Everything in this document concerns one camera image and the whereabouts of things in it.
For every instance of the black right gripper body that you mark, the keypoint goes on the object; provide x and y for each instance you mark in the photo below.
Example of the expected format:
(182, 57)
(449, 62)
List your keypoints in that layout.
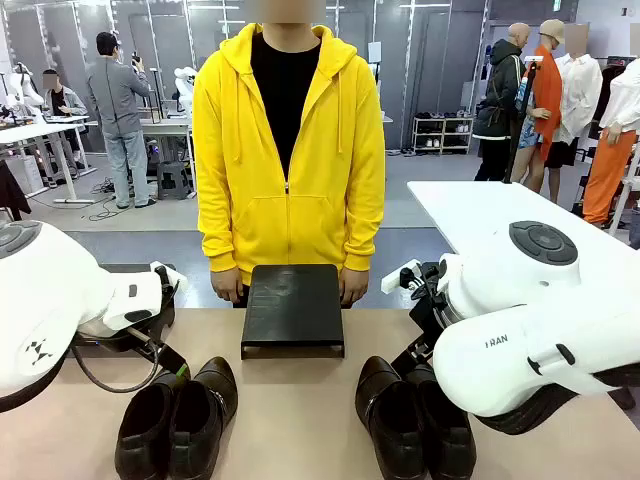
(430, 300)

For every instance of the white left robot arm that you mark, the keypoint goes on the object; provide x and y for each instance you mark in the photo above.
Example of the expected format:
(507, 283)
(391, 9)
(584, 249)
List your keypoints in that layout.
(45, 290)

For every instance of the mannequin in black jacket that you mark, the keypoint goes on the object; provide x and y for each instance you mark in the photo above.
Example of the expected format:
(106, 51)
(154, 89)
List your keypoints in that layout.
(500, 100)

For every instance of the black loafer with metal buckle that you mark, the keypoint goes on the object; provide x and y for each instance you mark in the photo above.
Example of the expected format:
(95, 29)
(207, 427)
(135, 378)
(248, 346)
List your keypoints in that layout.
(205, 420)

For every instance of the seated person in grey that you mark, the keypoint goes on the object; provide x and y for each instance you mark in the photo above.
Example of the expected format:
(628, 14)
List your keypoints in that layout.
(62, 102)

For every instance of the white desk with metal frame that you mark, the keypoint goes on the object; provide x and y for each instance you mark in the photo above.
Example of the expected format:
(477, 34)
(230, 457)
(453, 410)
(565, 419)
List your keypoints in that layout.
(167, 125)

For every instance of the white background robot with headset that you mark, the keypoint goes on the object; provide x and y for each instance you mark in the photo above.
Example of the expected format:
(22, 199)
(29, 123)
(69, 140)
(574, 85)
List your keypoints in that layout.
(22, 90)

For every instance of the dark hanging garment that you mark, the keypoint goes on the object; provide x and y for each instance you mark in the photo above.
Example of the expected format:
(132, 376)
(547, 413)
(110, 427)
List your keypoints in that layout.
(11, 190)

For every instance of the person's left forearm yellow sleeve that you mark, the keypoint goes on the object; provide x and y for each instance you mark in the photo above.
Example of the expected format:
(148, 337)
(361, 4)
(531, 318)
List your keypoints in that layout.
(362, 235)

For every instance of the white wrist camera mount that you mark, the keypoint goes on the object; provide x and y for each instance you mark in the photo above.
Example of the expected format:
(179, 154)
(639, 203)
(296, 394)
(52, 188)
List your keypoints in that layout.
(397, 280)
(172, 277)

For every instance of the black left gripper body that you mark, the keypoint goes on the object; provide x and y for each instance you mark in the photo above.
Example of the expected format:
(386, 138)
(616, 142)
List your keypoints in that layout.
(120, 340)

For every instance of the grey plastic stool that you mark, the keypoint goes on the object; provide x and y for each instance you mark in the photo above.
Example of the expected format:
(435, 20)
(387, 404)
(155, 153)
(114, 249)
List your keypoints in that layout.
(174, 177)

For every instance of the white shoe rack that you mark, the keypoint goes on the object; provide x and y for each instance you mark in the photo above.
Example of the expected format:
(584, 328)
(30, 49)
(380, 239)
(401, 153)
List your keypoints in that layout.
(442, 132)

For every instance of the person's right forearm yellow sleeve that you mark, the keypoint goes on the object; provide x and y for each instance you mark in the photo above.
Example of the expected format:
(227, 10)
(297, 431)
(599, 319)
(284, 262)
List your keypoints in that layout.
(217, 235)

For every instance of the mannequin in orange with cap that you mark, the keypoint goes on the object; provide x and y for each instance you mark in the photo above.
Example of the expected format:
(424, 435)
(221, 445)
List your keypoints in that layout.
(545, 100)

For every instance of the long white desk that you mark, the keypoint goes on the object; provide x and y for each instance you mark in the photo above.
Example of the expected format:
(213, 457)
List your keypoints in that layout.
(35, 131)

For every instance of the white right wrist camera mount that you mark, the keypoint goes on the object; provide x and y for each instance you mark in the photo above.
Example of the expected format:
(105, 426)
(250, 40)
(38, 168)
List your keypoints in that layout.
(397, 280)

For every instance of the person's left hand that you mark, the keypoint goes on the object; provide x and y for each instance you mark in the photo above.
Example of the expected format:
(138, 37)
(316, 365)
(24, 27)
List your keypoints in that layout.
(354, 287)

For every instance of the mannequin in orange trousers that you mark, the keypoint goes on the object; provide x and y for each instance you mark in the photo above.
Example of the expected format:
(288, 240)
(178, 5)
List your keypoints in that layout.
(612, 155)

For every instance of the person's right hand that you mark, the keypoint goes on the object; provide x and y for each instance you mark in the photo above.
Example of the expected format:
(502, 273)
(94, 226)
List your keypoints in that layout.
(227, 286)

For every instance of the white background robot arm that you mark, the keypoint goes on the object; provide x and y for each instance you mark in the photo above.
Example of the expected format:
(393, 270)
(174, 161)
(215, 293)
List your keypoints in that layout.
(184, 90)

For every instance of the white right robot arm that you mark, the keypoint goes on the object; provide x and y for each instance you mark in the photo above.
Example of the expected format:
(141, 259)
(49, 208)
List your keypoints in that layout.
(525, 330)

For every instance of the man in grey jacket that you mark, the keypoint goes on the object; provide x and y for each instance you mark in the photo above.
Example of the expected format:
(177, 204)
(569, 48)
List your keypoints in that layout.
(120, 110)

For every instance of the person in yellow hoodie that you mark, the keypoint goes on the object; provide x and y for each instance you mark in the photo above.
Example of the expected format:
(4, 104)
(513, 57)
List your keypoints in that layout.
(290, 165)

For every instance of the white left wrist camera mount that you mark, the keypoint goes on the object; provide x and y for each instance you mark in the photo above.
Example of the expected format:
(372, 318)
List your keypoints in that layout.
(172, 277)

